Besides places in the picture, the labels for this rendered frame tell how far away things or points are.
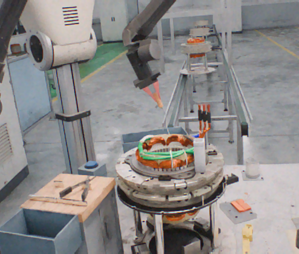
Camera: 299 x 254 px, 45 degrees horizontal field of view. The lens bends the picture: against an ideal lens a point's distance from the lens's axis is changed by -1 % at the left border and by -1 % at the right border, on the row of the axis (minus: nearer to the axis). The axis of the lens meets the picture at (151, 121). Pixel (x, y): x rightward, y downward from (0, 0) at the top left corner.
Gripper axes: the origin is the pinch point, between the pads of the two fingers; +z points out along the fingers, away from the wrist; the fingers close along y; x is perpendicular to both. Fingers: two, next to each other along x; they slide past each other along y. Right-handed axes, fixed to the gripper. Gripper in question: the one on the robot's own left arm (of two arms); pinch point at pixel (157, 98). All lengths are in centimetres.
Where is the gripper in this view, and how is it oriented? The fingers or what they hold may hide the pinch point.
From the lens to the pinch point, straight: 133.2
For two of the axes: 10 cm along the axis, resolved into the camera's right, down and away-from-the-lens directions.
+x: -1.3, -3.2, 9.4
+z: 4.4, 8.3, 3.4
